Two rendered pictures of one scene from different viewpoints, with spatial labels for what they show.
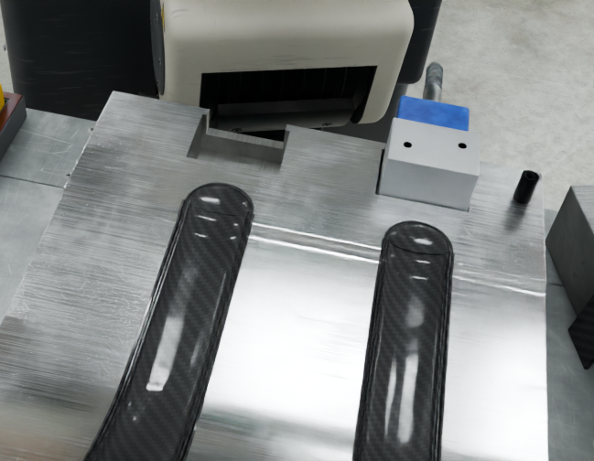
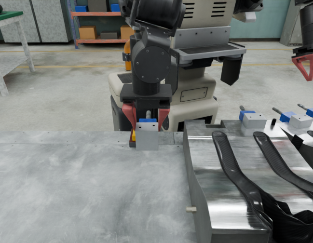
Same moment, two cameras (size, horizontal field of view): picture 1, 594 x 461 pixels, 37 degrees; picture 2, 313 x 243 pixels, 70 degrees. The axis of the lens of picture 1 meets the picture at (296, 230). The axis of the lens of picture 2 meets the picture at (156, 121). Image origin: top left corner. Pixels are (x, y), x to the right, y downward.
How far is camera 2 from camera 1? 0.27 m
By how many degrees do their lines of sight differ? 15
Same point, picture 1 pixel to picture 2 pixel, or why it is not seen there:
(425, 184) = (256, 123)
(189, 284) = (221, 149)
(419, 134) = (251, 114)
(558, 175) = not seen: hidden behind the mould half
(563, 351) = not seen: hidden behind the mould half
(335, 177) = (236, 127)
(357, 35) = (209, 109)
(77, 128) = (166, 133)
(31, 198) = (165, 147)
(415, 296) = (265, 144)
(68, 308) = (202, 156)
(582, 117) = not seen: hidden behind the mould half
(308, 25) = (199, 108)
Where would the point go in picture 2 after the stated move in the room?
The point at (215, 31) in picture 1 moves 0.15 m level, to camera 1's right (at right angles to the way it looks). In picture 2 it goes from (181, 112) to (218, 112)
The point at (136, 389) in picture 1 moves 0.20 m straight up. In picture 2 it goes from (224, 168) to (242, 82)
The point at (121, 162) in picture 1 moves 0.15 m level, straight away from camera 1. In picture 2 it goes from (195, 130) to (174, 106)
